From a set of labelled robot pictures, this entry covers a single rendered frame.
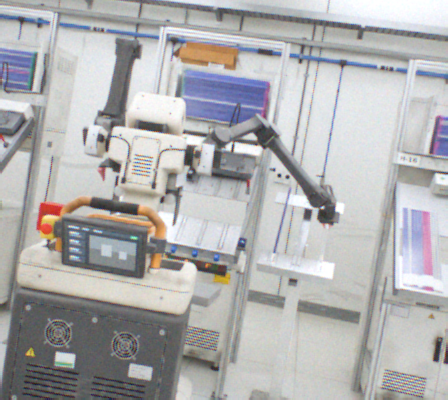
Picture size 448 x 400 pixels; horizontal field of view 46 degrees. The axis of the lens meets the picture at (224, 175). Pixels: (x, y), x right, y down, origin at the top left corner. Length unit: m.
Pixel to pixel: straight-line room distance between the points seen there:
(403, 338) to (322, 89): 2.30
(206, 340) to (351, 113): 2.36
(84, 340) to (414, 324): 1.83
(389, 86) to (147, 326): 3.38
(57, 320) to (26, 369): 0.19
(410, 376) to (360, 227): 1.76
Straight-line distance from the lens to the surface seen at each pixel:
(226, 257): 2.61
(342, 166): 4.51
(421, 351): 3.06
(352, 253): 4.57
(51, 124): 3.69
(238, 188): 2.91
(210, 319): 3.02
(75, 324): 1.73
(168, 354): 1.70
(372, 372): 2.74
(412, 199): 3.03
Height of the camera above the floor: 1.19
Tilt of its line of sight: 2 degrees down
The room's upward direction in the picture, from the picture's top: 10 degrees clockwise
